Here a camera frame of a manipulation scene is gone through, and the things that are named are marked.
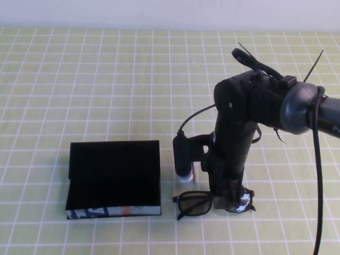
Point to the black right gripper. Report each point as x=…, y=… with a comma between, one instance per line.
x=229, y=164

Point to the black-framed glasses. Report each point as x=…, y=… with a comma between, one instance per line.
x=195, y=205

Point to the black glasses case blue print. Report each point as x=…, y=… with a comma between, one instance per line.
x=114, y=172

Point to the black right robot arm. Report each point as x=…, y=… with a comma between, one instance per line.
x=300, y=109

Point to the black zip tie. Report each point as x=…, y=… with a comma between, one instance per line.
x=244, y=47
x=279, y=136
x=314, y=63

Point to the green white-grid tablecloth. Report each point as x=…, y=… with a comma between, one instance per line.
x=79, y=79

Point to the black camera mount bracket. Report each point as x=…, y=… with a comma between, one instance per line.
x=197, y=148

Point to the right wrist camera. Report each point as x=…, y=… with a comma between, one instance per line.
x=182, y=159

